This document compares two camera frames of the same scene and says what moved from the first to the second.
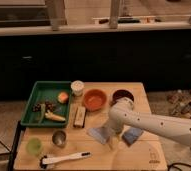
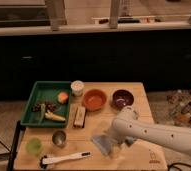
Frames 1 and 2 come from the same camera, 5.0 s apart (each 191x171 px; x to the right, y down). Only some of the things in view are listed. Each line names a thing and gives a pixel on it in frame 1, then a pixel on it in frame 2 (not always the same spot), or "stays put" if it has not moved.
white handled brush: [44, 161] stays put
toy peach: [62, 97] stays put
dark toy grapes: [48, 106] stays put
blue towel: [100, 133] -> [103, 143]
